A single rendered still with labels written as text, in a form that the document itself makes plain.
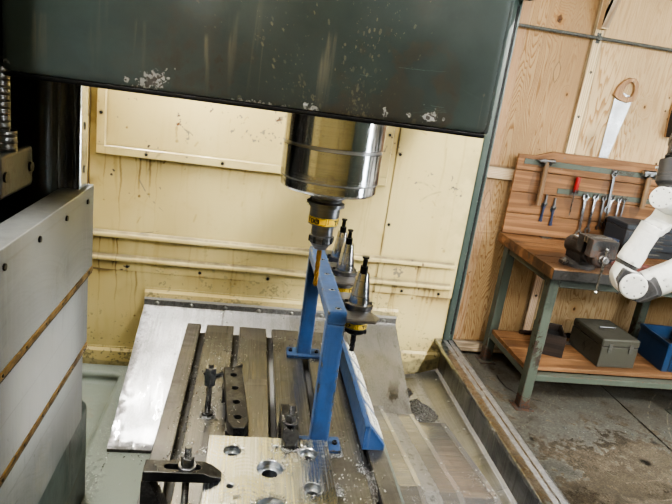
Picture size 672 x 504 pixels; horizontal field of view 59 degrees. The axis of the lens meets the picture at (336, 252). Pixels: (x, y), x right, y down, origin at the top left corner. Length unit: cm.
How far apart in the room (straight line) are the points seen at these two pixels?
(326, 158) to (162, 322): 130
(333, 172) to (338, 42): 19
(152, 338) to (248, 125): 76
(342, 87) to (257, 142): 115
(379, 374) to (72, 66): 146
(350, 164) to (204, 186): 115
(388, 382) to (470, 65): 133
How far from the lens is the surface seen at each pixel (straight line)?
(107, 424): 193
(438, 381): 224
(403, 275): 213
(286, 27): 83
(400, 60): 85
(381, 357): 207
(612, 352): 394
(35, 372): 106
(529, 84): 392
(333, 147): 88
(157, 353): 199
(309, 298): 166
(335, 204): 95
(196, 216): 202
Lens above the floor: 167
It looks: 16 degrees down
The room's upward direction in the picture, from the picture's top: 8 degrees clockwise
